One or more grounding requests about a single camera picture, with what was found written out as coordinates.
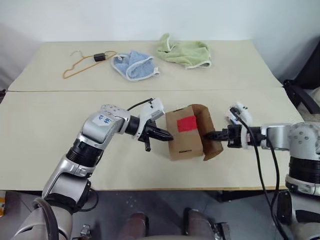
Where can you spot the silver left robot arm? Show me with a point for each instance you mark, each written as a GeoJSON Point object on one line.
{"type": "Point", "coordinates": [100, 127]}

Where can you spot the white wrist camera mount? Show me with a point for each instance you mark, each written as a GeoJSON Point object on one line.
{"type": "Point", "coordinates": [155, 106]}
{"type": "Point", "coordinates": [243, 112]}

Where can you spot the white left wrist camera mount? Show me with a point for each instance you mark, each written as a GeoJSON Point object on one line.
{"type": "Point", "coordinates": [155, 106]}

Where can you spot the black power adapter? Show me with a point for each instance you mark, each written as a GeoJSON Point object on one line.
{"type": "Point", "coordinates": [99, 57]}

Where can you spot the light blue towel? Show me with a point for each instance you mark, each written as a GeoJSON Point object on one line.
{"type": "Point", "coordinates": [136, 67]}

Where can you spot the small metal foot piece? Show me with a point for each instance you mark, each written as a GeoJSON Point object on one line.
{"type": "Point", "coordinates": [85, 230]}
{"type": "Point", "coordinates": [221, 230]}

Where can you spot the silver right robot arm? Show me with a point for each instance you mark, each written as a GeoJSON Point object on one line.
{"type": "Point", "coordinates": [282, 135]}

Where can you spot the light green towel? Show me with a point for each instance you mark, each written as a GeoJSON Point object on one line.
{"type": "Point", "coordinates": [185, 53]}

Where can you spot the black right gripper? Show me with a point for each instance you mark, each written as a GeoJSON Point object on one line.
{"type": "Point", "coordinates": [235, 136]}

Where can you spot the black furniture piece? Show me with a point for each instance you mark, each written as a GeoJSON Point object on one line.
{"type": "Point", "coordinates": [2, 92]}

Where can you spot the red tape patch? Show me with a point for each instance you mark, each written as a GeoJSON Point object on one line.
{"type": "Point", "coordinates": [186, 123]}

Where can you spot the dark brown rounded shape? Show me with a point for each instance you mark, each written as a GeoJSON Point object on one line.
{"type": "Point", "coordinates": [196, 223]}

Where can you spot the black table leg frame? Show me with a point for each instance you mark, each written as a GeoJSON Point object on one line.
{"type": "Point", "coordinates": [237, 196]}

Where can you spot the black office chair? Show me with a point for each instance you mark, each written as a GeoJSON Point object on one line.
{"type": "Point", "coordinates": [300, 95]}

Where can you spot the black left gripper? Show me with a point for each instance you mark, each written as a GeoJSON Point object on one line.
{"type": "Point", "coordinates": [147, 131]}

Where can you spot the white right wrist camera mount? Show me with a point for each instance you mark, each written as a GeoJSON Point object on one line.
{"type": "Point", "coordinates": [243, 112]}

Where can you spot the brown cardboard box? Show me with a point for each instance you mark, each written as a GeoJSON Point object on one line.
{"type": "Point", "coordinates": [182, 142]}

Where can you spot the orange yellow packet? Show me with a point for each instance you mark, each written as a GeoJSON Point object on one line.
{"type": "Point", "coordinates": [2, 207]}

